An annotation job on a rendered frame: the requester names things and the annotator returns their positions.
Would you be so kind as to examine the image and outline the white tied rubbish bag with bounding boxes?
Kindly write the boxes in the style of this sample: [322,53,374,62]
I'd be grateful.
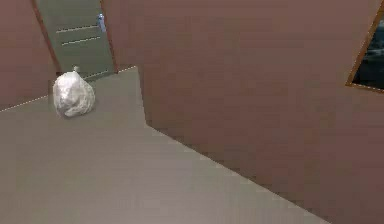
[52,65,97,119]

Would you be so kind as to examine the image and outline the grey-green room door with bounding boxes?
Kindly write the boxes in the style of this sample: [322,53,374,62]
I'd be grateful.
[30,0,120,80]

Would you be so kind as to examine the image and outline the silver door handle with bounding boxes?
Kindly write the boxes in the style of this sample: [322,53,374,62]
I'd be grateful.
[96,13,107,34]

